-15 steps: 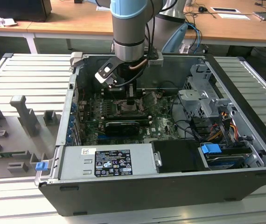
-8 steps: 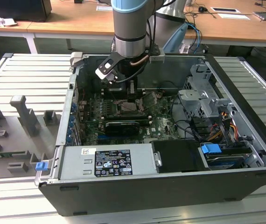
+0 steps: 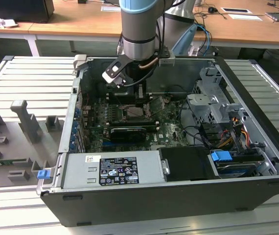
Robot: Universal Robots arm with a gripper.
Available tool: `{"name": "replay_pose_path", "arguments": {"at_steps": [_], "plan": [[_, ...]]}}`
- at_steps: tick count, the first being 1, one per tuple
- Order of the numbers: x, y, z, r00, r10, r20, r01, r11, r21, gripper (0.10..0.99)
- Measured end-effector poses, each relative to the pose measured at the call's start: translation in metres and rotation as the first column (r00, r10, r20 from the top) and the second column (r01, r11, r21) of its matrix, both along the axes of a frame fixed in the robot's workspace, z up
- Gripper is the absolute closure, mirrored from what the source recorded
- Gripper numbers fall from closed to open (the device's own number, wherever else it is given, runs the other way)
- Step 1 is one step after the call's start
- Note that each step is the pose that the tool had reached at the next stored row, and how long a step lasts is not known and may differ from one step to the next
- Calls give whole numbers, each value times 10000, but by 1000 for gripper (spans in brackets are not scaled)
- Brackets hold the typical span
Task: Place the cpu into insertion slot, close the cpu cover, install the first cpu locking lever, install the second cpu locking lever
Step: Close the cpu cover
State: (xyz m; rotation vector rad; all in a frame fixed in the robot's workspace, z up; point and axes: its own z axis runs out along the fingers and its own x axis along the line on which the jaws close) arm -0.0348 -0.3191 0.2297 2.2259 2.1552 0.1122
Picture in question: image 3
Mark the CPU socket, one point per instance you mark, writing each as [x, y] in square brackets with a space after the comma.
[121, 112]

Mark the blue slot retainer clip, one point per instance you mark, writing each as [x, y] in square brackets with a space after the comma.
[73, 140]
[76, 113]
[75, 127]

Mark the blue expansion slot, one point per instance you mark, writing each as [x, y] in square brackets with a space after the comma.
[109, 147]

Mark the pale blue teach pendant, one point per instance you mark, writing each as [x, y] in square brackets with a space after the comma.
[184, 39]

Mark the grey plastic case latch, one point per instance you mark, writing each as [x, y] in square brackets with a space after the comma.
[80, 61]

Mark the black graphics card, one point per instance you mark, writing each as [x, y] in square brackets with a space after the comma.
[127, 135]

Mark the white paper sheet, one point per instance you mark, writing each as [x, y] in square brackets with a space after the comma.
[246, 17]
[110, 9]

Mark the green motherboard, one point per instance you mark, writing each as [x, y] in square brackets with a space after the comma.
[171, 129]

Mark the grey metal drive cage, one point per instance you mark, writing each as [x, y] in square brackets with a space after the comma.
[204, 100]

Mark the long wooden desk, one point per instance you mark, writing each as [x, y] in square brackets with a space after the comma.
[68, 22]

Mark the black plastic shroud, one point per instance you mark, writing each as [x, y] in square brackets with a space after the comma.
[188, 164]

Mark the grey power supply unit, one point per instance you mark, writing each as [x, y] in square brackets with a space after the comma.
[80, 171]

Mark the hard disk in blue carrier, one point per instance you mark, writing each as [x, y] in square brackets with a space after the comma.
[220, 156]

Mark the black box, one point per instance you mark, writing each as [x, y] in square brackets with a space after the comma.
[17, 9]

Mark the black open PC case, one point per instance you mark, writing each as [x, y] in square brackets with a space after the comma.
[154, 208]

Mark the blue plastic case latch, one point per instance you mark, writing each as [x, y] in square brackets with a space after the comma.
[43, 174]

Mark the crumpled white paper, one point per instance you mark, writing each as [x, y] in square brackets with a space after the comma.
[2, 21]

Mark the grey parts rack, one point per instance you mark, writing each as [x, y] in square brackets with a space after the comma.
[7, 147]

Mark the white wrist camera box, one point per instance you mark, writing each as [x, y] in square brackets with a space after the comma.
[111, 74]

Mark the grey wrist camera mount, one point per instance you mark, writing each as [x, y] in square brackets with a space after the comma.
[167, 58]

